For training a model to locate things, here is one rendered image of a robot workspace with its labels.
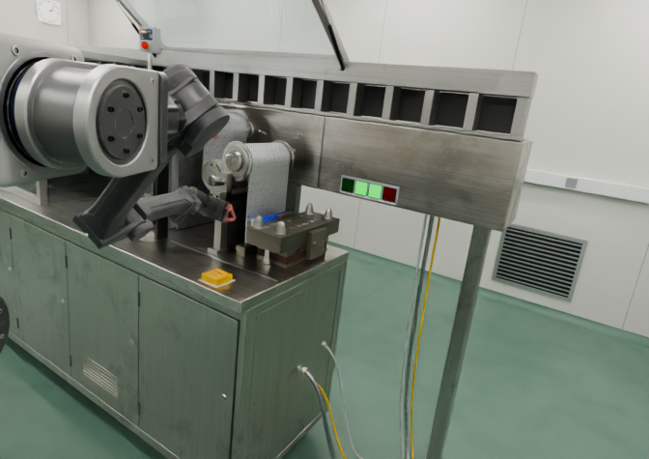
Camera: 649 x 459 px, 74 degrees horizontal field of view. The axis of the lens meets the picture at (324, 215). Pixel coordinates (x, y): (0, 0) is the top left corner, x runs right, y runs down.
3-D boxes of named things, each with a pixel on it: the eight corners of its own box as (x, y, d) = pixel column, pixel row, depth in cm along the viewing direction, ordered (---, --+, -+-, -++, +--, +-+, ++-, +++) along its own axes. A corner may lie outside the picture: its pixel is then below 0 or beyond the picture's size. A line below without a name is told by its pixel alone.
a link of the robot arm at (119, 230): (93, 266, 85) (57, 227, 85) (142, 235, 97) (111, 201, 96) (209, 121, 61) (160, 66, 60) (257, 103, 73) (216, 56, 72)
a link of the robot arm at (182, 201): (144, 228, 91) (109, 189, 90) (126, 245, 91) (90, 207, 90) (208, 206, 133) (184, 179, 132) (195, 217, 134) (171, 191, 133)
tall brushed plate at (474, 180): (29, 122, 295) (26, 76, 288) (70, 123, 318) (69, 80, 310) (501, 233, 142) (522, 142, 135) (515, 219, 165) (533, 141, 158)
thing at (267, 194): (245, 225, 162) (248, 176, 157) (283, 215, 181) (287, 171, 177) (246, 225, 162) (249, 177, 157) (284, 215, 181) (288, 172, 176)
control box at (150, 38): (136, 50, 176) (136, 24, 174) (146, 53, 183) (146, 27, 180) (151, 52, 175) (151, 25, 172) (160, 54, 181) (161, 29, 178)
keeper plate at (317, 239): (305, 258, 165) (308, 231, 162) (319, 252, 173) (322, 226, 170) (310, 260, 164) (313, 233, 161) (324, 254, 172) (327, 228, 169)
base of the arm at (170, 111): (99, 160, 57) (97, 64, 53) (135, 154, 64) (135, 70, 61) (160, 169, 55) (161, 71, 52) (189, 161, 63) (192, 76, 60)
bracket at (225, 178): (206, 251, 164) (210, 171, 156) (218, 247, 170) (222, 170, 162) (215, 254, 162) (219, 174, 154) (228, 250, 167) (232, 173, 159)
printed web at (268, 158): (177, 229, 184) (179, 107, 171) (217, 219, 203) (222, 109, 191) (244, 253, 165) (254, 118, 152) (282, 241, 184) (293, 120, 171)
